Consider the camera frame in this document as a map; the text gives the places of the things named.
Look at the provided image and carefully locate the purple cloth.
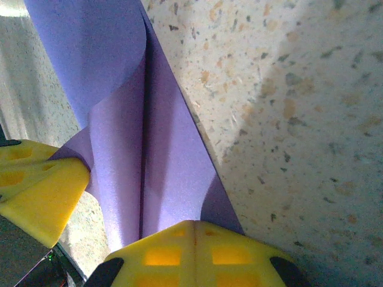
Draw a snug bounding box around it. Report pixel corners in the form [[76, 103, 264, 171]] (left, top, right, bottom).
[[23, 0, 246, 255]]

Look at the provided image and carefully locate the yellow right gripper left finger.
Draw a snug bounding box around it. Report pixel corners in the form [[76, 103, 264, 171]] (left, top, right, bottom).
[[88, 220, 196, 287]]

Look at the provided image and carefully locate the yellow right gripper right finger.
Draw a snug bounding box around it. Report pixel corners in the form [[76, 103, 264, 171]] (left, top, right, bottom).
[[194, 220, 314, 287]]

